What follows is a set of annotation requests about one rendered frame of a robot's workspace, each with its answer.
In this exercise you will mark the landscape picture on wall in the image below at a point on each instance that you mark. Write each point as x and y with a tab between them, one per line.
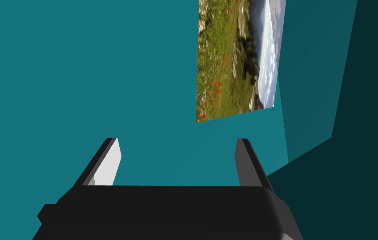
235	60

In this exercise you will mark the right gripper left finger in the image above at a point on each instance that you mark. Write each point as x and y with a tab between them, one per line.
105	166

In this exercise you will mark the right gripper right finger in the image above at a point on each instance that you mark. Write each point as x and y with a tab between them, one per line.
249	166

